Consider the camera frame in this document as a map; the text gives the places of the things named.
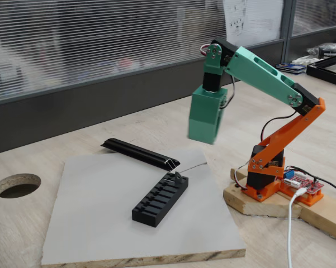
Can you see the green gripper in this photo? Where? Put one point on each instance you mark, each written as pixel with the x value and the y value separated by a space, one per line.
pixel 203 123

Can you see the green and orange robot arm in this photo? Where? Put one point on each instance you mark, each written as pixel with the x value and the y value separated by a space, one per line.
pixel 257 69

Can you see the black slotted plastic block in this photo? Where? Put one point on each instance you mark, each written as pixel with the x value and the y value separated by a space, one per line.
pixel 156 206

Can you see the stack of blue cards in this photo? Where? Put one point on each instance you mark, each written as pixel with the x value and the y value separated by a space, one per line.
pixel 290 68

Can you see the wooden base block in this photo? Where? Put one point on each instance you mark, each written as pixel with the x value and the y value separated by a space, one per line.
pixel 268 208

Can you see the white packet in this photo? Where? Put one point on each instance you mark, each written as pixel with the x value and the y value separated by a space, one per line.
pixel 304 60

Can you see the red controller board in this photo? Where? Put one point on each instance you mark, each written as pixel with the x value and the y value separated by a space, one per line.
pixel 310 185

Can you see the printed paper sheet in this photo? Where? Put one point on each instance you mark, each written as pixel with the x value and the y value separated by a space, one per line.
pixel 254 16

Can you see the clear plastic parts bag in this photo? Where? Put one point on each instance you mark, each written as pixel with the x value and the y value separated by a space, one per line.
pixel 327 49

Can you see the grey laminated board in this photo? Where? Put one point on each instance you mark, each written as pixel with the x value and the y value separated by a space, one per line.
pixel 100 209

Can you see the long wooden plank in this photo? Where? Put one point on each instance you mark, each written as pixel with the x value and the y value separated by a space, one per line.
pixel 324 220

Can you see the black aluminium profile rail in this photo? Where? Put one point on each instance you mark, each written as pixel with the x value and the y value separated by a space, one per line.
pixel 139 153

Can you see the black rectangular frame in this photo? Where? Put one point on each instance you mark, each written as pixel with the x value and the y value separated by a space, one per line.
pixel 321 73

